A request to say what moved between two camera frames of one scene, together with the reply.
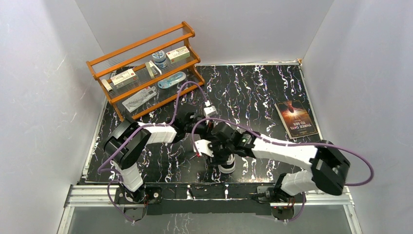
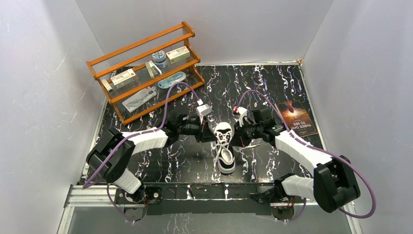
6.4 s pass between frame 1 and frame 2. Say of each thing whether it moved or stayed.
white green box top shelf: stayed
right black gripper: moved
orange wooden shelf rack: stayed
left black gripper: stayed
